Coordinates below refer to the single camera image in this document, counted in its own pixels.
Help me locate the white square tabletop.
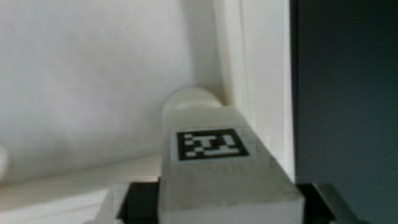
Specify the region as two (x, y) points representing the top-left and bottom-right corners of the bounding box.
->
(0, 0), (295, 224)

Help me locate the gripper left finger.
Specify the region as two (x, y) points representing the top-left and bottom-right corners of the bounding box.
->
(103, 182), (160, 224)

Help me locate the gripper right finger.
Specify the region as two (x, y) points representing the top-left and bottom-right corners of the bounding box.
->
(297, 183), (368, 224)

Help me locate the white leg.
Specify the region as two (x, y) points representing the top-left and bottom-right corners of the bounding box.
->
(158, 87), (306, 224)

